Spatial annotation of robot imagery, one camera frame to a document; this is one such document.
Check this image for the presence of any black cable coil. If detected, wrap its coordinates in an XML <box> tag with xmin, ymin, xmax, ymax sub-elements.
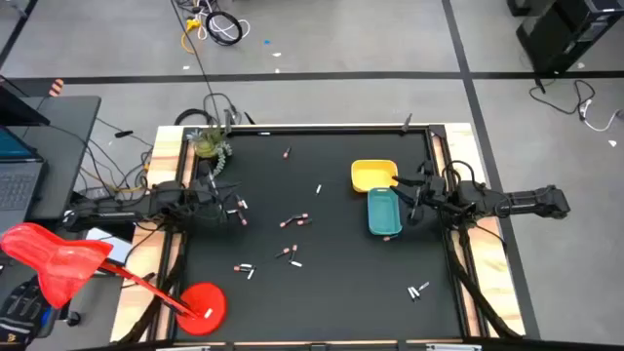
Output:
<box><xmin>204</xmin><ymin>10</ymin><xmax>244</xmax><ymax>48</ymax></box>

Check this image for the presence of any black braided cable sleeve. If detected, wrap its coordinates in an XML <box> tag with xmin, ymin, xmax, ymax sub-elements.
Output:
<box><xmin>116</xmin><ymin>228</ymin><xmax>189</xmax><ymax>345</ymax></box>
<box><xmin>446</xmin><ymin>226</ymin><xmax>524</xmax><ymax>340</ymax></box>

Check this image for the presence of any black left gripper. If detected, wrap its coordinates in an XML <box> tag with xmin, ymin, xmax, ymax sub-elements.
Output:
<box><xmin>192</xmin><ymin>160</ymin><xmax>244</xmax><ymax>225</ymax></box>

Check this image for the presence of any red desk lamp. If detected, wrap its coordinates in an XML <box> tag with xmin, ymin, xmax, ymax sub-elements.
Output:
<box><xmin>0</xmin><ymin>222</ymin><xmax>229</xmax><ymax>337</ymax></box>

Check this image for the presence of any small potted succulent plant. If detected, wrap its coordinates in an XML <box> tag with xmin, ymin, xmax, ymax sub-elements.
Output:
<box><xmin>186</xmin><ymin>125</ymin><xmax>234</xmax><ymax>181</ymax></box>

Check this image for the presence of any black equipment cabinet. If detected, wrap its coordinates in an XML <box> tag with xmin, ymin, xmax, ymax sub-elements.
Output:
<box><xmin>515</xmin><ymin>0</ymin><xmax>624</xmax><ymax>75</ymax></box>

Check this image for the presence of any black monitor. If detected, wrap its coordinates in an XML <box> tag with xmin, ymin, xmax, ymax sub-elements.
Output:
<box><xmin>0</xmin><ymin>75</ymin><xmax>52</xmax><ymax>128</ymax></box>

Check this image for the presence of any black floor cable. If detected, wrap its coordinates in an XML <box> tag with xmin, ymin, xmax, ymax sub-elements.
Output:
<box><xmin>528</xmin><ymin>75</ymin><xmax>597</xmax><ymax>117</ymax></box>

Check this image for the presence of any grey laptop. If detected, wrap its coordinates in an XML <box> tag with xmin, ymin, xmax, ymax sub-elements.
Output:
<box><xmin>0</xmin><ymin>125</ymin><xmax>49</xmax><ymax>235</ymax></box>

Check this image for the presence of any black backpack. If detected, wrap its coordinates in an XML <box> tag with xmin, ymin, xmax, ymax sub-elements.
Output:
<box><xmin>0</xmin><ymin>274</ymin><xmax>56</xmax><ymax>348</ymax></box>

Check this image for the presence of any white tablet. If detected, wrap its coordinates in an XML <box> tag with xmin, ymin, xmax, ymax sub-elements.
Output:
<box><xmin>85</xmin><ymin>227</ymin><xmax>134</xmax><ymax>268</ymax></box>

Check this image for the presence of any silver metal bracket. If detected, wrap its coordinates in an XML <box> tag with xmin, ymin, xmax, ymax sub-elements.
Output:
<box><xmin>425</xmin><ymin>343</ymin><xmax>484</xmax><ymax>351</ymax></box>

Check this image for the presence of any white cable bundle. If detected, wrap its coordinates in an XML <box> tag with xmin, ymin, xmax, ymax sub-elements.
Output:
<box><xmin>196</xmin><ymin>2</ymin><xmax>252</xmax><ymax>43</ymax></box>

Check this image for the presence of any yellow plastic bin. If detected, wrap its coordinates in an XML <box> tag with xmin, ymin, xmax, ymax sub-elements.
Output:
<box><xmin>350</xmin><ymin>159</ymin><xmax>400</xmax><ymax>194</ymax></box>

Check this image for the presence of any black cable loop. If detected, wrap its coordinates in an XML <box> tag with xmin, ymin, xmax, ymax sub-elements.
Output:
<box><xmin>174</xmin><ymin>107</ymin><xmax>216</xmax><ymax>127</ymax></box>

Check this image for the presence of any black desk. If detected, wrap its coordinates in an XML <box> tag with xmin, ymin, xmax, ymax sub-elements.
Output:
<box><xmin>0</xmin><ymin>95</ymin><xmax>102</xmax><ymax>223</ymax></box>

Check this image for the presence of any teal plastic bin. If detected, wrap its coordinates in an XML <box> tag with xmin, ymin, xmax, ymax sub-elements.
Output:
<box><xmin>367</xmin><ymin>186</ymin><xmax>404</xmax><ymax>237</ymax></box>

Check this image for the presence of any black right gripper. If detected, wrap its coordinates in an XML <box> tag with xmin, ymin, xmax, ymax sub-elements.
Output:
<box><xmin>388</xmin><ymin>165</ymin><xmax>449</xmax><ymax>226</ymax></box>

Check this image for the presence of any long thin black cable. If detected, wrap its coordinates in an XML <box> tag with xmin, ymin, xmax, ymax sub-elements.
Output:
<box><xmin>169</xmin><ymin>0</ymin><xmax>223</xmax><ymax>123</ymax></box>

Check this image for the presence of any yellow cable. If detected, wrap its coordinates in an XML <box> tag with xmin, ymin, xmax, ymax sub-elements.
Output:
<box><xmin>180</xmin><ymin>17</ymin><xmax>204</xmax><ymax>55</ymax></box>

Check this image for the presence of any black table mat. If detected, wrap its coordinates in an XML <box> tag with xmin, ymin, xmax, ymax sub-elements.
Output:
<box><xmin>186</xmin><ymin>130</ymin><xmax>463</xmax><ymax>342</ymax></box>

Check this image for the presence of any black table frame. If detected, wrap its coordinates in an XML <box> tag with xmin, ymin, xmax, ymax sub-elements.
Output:
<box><xmin>145</xmin><ymin>124</ymin><xmax>530</xmax><ymax>351</ymax></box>

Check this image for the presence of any white floor cable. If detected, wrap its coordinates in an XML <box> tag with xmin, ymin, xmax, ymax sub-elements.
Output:
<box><xmin>577</xmin><ymin>97</ymin><xmax>624</xmax><ymax>134</ymax></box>

